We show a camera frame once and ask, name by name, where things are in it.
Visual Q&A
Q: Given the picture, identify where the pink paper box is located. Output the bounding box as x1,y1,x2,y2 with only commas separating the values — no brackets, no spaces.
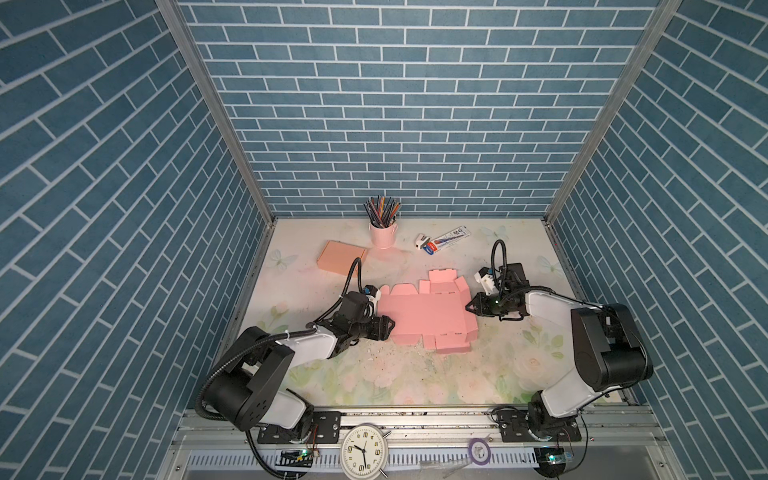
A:
377,269,479,354

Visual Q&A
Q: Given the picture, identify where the orange paper box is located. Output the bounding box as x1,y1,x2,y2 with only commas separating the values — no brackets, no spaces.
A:
316,240,368,275

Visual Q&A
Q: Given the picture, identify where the toothpaste tube packet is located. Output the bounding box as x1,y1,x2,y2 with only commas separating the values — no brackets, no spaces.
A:
420,226,471,255

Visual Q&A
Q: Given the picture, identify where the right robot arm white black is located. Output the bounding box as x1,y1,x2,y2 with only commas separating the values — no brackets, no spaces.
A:
465,263,653,424

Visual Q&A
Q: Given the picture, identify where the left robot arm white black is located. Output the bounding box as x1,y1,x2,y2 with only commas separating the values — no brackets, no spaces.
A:
194,291,396,442

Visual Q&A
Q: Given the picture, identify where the pink pencil cup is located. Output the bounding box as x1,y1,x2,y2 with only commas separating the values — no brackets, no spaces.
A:
369,223,398,250

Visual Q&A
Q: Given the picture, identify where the coloured pencils bunch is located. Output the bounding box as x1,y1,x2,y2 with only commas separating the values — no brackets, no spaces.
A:
363,196,401,229

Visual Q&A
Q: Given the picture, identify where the white alarm clock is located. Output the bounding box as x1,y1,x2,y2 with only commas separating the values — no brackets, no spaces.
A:
339,423,389,480

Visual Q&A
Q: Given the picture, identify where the left circuit board green led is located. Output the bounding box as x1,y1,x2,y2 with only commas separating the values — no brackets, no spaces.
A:
276,449,314,469

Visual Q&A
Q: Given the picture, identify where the circuit board green led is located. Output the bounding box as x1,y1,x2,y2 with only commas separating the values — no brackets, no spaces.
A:
276,449,314,469
534,447,568,479

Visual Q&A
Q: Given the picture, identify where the purple tape roll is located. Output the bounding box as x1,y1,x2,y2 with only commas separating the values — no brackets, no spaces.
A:
467,438,491,466

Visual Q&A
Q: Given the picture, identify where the right circuit board green led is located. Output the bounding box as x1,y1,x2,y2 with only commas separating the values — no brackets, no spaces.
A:
534,447,568,479

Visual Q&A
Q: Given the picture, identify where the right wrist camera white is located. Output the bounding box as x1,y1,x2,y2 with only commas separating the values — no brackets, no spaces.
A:
474,267,498,295

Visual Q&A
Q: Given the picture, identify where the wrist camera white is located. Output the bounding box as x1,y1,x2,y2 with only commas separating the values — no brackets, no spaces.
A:
362,285,382,314
474,267,498,295

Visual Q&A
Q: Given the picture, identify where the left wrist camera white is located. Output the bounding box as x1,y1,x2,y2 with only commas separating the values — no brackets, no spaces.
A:
362,285,382,314

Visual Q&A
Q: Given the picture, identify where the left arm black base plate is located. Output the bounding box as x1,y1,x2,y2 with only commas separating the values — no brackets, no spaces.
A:
257,411,342,445

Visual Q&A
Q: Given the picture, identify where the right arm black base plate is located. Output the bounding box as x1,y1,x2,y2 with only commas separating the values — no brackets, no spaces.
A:
489,406,582,443

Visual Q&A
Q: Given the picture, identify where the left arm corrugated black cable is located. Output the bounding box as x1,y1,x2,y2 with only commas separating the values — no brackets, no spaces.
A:
194,257,365,421

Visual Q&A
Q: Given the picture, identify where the aluminium front rail frame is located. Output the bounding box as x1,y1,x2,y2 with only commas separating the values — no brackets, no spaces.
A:
158,403,685,479

